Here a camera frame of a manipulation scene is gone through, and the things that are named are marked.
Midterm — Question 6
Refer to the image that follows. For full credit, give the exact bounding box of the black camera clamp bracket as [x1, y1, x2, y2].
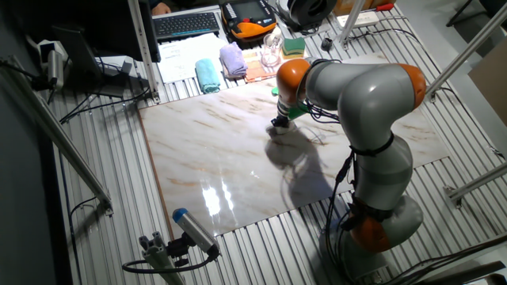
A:
[166, 233, 195, 268]

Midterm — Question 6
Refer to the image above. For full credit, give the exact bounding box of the white power strip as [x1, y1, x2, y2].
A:
[336, 10, 380, 29]

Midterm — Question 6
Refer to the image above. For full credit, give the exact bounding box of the orange black teach pendant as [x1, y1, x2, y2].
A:
[220, 0, 277, 40]

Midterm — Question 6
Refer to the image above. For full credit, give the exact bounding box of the low aluminium frame beam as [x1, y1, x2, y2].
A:
[442, 161, 507, 210]

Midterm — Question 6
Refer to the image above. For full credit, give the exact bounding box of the black camera cable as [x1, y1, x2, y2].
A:
[121, 245, 221, 275]

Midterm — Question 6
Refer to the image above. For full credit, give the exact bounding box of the thin aluminium frame post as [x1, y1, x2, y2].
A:
[336, 0, 365, 51]

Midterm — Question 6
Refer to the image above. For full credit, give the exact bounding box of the green yellow sponge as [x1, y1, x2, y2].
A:
[281, 37, 307, 60]

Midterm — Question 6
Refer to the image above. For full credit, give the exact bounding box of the white paper sheet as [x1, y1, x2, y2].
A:
[157, 33, 229, 84]

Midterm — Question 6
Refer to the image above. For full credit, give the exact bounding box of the long slanted aluminium beam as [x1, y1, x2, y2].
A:
[0, 55, 115, 217]

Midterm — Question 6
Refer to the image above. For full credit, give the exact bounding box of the white rectangular sponge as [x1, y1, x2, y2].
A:
[267, 123, 297, 138]

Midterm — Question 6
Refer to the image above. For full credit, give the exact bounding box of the purple folded cloth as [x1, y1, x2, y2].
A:
[219, 41, 249, 78]

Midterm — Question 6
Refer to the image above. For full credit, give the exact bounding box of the red handled screwdriver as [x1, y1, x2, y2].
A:
[362, 2, 396, 13]

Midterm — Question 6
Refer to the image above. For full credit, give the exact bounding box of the black office chair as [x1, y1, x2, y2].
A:
[445, 0, 507, 29]

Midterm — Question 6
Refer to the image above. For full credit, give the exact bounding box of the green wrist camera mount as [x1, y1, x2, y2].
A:
[271, 86, 310, 121]

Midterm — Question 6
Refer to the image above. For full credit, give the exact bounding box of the brown cardboard box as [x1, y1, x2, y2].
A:
[467, 47, 507, 127]

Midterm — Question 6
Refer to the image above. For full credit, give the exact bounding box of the slanted aluminium frame beam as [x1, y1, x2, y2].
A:
[423, 2, 507, 104]

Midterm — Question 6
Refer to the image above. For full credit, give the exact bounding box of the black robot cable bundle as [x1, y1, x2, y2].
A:
[295, 59, 360, 284]

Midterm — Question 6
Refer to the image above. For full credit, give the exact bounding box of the clear glass cup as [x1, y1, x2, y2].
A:
[260, 33, 284, 67]

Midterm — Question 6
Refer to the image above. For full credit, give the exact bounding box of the bare person hand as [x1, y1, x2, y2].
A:
[151, 2, 172, 17]

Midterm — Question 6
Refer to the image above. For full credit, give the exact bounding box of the silver camera on white mount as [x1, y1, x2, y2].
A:
[37, 39, 68, 90]

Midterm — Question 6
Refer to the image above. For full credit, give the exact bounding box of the upright aluminium profile post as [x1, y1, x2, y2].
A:
[127, 0, 162, 105]

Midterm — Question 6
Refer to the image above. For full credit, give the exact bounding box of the grey monitor stand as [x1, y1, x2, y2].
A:
[52, 25, 134, 99]

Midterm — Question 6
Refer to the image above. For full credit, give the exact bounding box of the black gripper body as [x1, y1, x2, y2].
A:
[271, 114, 292, 128]

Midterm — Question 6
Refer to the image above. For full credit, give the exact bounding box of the black flat bar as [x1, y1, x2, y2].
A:
[411, 259, 507, 285]

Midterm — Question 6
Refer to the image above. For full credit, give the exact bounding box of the short aluminium profile stub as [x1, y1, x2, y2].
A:
[138, 231, 187, 285]

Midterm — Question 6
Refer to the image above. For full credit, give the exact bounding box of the silver camera with blue cap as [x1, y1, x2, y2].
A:
[172, 207, 221, 257]

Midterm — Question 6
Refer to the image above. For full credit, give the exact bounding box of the black round spool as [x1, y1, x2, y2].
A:
[287, 0, 337, 32]

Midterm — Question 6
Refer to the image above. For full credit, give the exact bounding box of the orange cloth mat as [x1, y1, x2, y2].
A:
[241, 47, 310, 83]

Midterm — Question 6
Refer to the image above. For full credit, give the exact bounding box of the teal rolled towel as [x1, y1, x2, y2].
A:
[194, 58, 221, 95]

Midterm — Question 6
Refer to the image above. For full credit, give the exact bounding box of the black computer keyboard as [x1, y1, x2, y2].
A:
[152, 11, 221, 40]

